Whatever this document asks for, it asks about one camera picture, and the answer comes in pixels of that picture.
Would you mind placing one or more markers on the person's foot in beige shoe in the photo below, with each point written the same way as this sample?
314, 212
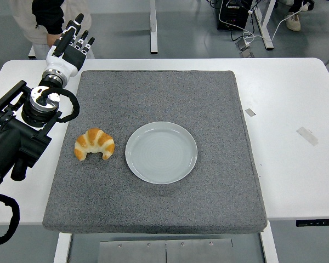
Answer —
293, 22

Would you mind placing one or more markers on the black table control panel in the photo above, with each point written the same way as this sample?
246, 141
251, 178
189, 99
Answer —
318, 223

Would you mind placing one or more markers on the black equipment box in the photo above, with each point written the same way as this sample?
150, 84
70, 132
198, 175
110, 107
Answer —
233, 13

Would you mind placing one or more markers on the white background table leg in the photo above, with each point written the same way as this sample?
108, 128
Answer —
31, 53
266, 33
153, 27

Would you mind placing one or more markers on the long clear tape piece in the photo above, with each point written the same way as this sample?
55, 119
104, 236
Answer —
307, 136

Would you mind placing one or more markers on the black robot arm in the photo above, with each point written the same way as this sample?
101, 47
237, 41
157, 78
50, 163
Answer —
5, 137

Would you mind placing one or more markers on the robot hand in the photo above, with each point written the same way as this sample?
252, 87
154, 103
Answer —
61, 63

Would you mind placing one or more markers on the grey felt mat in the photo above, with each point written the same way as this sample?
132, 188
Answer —
153, 96

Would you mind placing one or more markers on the grey power adapter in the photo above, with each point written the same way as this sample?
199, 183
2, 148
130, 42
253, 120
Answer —
242, 45
247, 54

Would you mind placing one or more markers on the pale grey round plate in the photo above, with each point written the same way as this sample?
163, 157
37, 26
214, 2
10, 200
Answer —
161, 153

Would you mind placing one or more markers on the person's leg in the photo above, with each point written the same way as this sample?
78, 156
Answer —
297, 5

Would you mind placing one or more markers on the croissant bread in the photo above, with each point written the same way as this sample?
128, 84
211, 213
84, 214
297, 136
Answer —
94, 137

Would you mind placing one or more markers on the grey metal plate with screws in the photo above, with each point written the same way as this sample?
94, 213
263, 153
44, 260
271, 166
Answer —
131, 252

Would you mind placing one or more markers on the small clear tape piece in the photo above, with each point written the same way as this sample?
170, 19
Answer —
250, 112

